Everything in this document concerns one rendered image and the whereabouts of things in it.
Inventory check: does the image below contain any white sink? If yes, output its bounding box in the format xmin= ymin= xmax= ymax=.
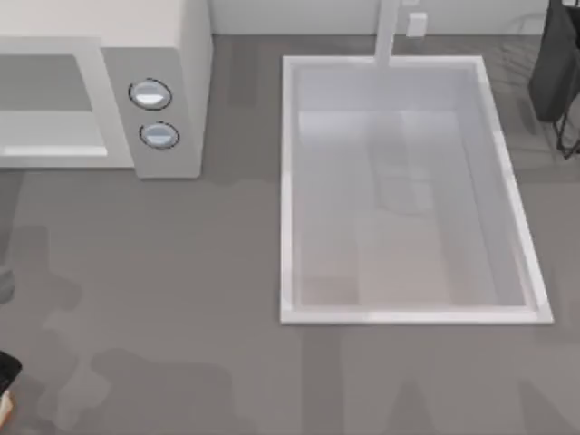
xmin=274 ymin=54 xmax=556 ymax=326

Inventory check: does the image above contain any round grey microwave knob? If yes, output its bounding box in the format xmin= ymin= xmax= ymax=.
xmin=128 ymin=78 xmax=173 ymax=111
xmin=138 ymin=121 xmax=181 ymax=150

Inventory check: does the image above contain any pale microwave oven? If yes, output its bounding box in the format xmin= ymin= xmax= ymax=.
xmin=0 ymin=0 xmax=214 ymax=181

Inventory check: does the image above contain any tall white tap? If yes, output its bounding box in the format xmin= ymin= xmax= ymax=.
xmin=373 ymin=0 xmax=399 ymax=69

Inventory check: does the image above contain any small white wall box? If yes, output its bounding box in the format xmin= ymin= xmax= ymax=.
xmin=407 ymin=12 xmax=428 ymax=37

